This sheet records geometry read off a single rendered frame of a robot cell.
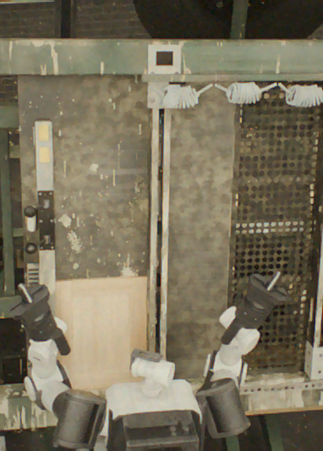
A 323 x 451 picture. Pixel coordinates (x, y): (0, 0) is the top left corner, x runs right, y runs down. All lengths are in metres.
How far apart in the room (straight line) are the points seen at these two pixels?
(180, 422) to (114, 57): 1.08
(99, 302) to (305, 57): 1.05
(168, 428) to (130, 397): 0.16
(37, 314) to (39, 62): 0.75
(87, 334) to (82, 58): 0.94
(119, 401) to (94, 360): 0.51
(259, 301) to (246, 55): 0.76
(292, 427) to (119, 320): 1.43
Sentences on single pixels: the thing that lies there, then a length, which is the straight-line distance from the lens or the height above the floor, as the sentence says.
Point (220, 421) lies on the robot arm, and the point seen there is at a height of 1.30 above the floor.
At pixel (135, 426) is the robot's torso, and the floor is 1.39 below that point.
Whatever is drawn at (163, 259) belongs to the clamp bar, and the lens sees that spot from 2.67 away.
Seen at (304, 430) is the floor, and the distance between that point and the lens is 3.97.
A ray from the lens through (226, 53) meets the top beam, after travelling 2.54.
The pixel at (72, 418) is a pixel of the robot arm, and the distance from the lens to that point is 2.34.
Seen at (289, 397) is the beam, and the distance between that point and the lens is 3.04.
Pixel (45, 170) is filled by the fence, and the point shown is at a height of 1.56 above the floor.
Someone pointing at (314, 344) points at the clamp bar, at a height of 1.04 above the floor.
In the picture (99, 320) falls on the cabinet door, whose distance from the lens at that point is 2.78.
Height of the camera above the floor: 3.45
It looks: 50 degrees down
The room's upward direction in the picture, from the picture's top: 10 degrees clockwise
